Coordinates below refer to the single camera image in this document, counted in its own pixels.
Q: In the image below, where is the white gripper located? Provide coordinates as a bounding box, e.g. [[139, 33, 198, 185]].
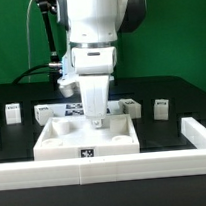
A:
[[72, 46, 117, 129]]

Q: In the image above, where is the white square tabletop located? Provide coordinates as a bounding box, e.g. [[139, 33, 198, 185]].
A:
[[33, 114, 140, 161]]

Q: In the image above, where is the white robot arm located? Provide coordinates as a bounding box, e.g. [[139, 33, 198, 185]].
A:
[[56, 0, 147, 128]]

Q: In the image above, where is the fiducial marker sheet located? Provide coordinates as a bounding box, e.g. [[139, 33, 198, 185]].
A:
[[64, 99, 112, 118]]

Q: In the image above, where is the white U-shaped fence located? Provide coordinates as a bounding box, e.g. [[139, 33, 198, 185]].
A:
[[0, 117, 206, 190]]

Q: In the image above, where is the black cable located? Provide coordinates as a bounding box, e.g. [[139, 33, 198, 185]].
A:
[[10, 62, 63, 86]]

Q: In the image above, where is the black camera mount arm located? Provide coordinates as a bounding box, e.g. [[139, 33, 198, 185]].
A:
[[35, 0, 59, 62]]

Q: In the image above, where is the white cable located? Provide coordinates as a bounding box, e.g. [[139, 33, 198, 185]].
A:
[[22, 0, 43, 84]]

